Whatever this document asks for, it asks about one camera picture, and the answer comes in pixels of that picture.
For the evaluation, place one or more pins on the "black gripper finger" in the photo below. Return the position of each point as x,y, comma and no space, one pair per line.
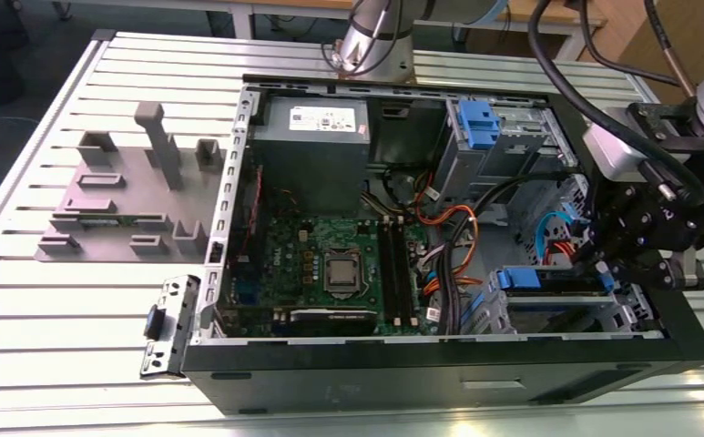
604,214
655,271

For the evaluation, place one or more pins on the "hard disk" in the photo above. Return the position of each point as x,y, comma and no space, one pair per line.
522,277

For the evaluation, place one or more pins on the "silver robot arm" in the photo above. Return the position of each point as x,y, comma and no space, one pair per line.
376,54

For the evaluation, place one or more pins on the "metal disk bay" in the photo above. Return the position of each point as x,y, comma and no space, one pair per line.
559,301

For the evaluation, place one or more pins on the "metal optical drive cage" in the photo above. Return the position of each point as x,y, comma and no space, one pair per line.
510,155

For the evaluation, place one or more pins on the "blue plastic drive latch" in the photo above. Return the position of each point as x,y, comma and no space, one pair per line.
476,118

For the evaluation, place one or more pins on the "black RAM slot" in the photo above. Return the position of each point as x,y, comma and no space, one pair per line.
407,273
389,273

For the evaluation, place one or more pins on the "CPU socket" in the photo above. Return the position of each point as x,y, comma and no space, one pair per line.
345,252

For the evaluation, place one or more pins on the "silver CPU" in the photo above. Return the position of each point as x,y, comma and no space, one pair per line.
343,272

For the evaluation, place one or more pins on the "wooden desk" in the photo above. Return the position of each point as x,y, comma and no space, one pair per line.
510,20

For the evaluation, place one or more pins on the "grey power supply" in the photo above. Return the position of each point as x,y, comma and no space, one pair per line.
309,173

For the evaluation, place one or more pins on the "black PC case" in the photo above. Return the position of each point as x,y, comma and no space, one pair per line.
388,378

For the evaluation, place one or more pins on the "black graphics card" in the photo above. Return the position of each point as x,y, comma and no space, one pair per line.
328,318

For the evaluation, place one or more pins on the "green motherboard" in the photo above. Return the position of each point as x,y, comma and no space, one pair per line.
293,291

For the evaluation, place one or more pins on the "grey parts rack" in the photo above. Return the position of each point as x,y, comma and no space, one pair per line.
126,205

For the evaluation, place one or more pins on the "green RAM stick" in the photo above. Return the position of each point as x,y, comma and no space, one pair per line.
109,221

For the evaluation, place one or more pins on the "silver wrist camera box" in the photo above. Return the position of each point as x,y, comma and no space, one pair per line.
616,155

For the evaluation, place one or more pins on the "white metal desk frame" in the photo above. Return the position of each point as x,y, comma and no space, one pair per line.
241,25

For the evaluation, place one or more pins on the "metal slot retention bracket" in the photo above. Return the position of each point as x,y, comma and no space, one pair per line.
169,318

